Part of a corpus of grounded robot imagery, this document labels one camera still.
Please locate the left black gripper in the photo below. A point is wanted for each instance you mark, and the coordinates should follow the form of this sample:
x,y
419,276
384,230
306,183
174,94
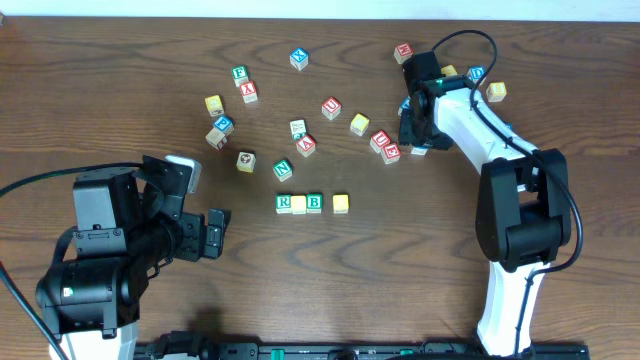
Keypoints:
x,y
193,235

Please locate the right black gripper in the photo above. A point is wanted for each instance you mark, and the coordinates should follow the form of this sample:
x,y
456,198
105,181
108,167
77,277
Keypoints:
x,y
409,132

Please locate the blue T block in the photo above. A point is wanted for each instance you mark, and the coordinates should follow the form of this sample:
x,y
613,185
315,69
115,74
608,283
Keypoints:
x,y
419,150

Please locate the green R block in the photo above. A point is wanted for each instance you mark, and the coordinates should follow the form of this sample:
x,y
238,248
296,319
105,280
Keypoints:
x,y
283,204

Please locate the yellow O block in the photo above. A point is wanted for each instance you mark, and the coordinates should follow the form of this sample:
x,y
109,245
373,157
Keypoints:
x,y
298,204

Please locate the green B block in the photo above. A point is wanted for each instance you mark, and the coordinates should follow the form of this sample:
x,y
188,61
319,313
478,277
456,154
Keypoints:
x,y
314,203

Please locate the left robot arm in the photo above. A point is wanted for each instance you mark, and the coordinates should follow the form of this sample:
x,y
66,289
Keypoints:
x,y
92,308

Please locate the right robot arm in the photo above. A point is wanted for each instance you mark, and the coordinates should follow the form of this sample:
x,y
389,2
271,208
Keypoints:
x,y
522,215

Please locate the red E block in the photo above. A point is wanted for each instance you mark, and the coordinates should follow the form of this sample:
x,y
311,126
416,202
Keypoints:
x,y
390,153

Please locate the blue L block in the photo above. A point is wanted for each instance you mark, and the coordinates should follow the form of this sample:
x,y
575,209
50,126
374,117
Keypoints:
x,y
404,105

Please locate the red U block lower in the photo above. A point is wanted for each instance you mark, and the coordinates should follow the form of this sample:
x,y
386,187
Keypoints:
x,y
379,140

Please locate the red u block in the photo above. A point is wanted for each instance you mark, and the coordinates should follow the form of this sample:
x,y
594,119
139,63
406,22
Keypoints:
x,y
379,140
331,108

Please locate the wood picture block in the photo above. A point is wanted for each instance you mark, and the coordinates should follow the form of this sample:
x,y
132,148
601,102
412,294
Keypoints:
x,y
246,162

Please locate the plain wood red-sided block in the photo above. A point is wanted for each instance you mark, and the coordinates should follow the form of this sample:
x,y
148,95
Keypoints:
x,y
216,139

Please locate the blue P block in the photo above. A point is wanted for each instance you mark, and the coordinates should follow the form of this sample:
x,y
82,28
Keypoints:
x,y
224,124

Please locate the blue D block upper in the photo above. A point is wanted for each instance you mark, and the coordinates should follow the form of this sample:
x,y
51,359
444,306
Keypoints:
x,y
476,74

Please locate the yellow 8 block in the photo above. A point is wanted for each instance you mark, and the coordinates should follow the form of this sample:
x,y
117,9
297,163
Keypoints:
x,y
496,92

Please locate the red H block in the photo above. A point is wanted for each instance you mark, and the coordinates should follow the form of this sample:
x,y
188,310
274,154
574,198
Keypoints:
x,y
403,52

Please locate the green N block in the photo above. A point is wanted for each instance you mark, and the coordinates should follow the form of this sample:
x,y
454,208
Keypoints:
x,y
283,170

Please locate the red U block upper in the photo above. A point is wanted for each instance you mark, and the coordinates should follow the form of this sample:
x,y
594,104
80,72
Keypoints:
x,y
331,108

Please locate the red A block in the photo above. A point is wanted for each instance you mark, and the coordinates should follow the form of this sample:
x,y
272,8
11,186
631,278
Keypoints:
x,y
306,145

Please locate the red Y block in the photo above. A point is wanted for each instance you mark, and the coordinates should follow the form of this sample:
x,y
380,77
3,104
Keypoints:
x,y
249,92

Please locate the wood block green side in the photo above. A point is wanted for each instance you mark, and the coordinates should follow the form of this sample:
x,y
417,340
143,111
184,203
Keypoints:
x,y
298,129

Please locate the green F block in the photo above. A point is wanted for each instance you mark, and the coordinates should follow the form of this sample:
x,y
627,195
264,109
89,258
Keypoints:
x,y
240,75

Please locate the blue X block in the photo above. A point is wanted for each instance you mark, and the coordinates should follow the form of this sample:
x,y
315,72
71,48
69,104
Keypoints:
x,y
299,59

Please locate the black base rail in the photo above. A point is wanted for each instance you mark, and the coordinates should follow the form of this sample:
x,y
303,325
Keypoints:
x,y
193,345

